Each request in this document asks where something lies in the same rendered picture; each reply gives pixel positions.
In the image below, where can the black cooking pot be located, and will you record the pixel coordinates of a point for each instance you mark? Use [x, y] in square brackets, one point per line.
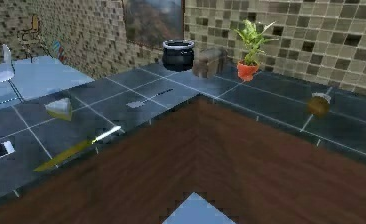
[177, 56]

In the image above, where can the pale yellow wedge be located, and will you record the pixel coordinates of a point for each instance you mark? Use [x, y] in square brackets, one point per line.
[61, 109]

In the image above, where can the grey sink faucet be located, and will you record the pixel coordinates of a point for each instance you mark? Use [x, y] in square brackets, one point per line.
[4, 65]

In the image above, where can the black and white flat device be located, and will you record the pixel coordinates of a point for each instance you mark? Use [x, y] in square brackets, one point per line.
[1, 150]

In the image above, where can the striped dish sponge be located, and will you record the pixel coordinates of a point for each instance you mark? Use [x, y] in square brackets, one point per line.
[59, 50]

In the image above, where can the pale blue sink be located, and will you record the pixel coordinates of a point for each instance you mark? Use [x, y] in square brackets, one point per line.
[41, 76]

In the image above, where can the dark tiled kitchen counter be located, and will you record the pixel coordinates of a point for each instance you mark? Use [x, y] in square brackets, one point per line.
[197, 160]

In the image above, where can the brown bread loaf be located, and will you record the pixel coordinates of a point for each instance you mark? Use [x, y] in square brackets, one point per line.
[208, 63]

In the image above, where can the green plant in orange pot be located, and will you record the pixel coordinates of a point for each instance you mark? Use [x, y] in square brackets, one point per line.
[251, 50]

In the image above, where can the framed landscape picture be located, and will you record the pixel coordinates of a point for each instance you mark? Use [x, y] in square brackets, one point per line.
[154, 21]

